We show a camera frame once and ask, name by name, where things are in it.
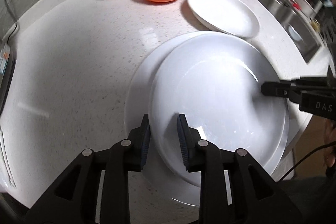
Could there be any large white plate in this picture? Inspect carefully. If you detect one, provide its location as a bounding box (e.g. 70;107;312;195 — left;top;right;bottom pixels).
123;31;290;208

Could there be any white deep plate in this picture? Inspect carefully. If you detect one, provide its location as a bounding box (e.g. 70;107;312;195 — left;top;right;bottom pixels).
149;31;289;186

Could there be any person right hand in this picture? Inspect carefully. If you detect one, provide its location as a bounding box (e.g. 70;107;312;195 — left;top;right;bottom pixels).
323;119;336;167

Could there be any stainless steel sink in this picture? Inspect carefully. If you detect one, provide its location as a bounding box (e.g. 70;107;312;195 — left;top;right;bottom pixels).
258;0;321;64

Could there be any small white plate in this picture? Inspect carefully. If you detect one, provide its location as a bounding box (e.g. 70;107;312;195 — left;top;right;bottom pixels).
187;0;260;39

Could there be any stainless steel rice cooker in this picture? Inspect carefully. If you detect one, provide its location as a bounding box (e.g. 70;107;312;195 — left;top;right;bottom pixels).
0;41;16;113

